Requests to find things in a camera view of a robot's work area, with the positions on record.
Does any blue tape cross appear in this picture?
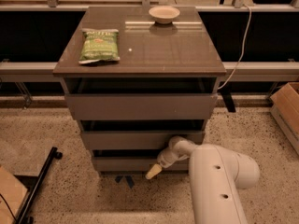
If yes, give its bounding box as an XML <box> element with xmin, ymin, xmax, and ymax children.
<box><xmin>115</xmin><ymin>175</ymin><xmax>135</xmax><ymax>189</ymax></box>

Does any grey middle drawer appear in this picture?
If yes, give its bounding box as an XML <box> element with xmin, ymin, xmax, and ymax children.
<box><xmin>81</xmin><ymin>131</ymin><xmax>205</xmax><ymax>150</ymax></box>

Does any white cable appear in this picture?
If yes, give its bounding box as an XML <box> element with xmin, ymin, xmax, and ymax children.
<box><xmin>217</xmin><ymin>4</ymin><xmax>252</xmax><ymax>91</ymax></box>

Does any grey bottom drawer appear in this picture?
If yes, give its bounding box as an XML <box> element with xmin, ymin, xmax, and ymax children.
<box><xmin>91</xmin><ymin>155</ymin><xmax>198</xmax><ymax>173</ymax></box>

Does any cardboard box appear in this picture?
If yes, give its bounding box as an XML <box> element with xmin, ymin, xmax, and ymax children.
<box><xmin>0</xmin><ymin>166</ymin><xmax>28</xmax><ymax>224</ymax></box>
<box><xmin>270</xmin><ymin>82</ymin><xmax>299</xmax><ymax>154</ymax></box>

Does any grey metal railing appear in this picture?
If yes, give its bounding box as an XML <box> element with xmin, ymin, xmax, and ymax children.
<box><xmin>0</xmin><ymin>62</ymin><xmax>299</xmax><ymax>82</ymax></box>

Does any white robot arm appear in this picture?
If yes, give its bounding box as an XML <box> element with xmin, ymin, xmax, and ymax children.
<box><xmin>146</xmin><ymin>136</ymin><xmax>260</xmax><ymax>224</ymax></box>

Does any green chip bag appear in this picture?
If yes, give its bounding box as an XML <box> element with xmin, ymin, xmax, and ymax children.
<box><xmin>78</xmin><ymin>28</ymin><xmax>120</xmax><ymax>64</ymax></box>

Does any cardboard box left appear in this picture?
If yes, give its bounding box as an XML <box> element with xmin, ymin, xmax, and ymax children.
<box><xmin>0</xmin><ymin>166</ymin><xmax>28</xmax><ymax>224</ymax></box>

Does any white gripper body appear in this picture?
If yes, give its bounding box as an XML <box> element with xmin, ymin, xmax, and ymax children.
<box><xmin>157</xmin><ymin>147</ymin><xmax>189</xmax><ymax>168</ymax></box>

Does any beige bowl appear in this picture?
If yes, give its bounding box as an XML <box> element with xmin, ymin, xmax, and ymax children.
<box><xmin>149</xmin><ymin>6</ymin><xmax>180</xmax><ymax>24</ymax></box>

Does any cardboard box right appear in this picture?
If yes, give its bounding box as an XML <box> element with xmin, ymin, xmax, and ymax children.
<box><xmin>270</xmin><ymin>82</ymin><xmax>299</xmax><ymax>154</ymax></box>

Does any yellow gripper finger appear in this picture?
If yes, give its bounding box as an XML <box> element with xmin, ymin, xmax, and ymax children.
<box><xmin>146</xmin><ymin>164</ymin><xmax>163</xmax><ymax>180</ymax></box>

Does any brown drawer cabinet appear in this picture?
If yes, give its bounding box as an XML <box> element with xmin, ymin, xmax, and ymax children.
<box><xmin>53</xmin><ymin>7</ymin><xmax>226</xmax><ymax>160</ymax></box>

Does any black metal stand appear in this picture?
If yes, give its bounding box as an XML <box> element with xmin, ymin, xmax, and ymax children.
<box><xmin>15</xmin><ymin>147</ymin><xmax>63</xmax><ymax>224</ymax></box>

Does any grey drawer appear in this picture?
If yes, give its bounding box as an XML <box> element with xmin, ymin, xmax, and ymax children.
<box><xmin>81</xmin><ymin>131</ymin><xmax>205</xmax><ymax>150</ymax></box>
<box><xmin>91</xmin><ymin>155</ymin><xmax>198</xmax><ymax>173</ymax></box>
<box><xmin>65</xmin><ymin>94</ymin><xmax>217</xmax><ymax>120</ymax></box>

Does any grey top drawer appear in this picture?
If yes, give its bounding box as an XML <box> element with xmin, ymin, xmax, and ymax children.
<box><xmin>65</xmin><ymin>94</ymin><xmax>217</xmax><ymax>120</ymax></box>

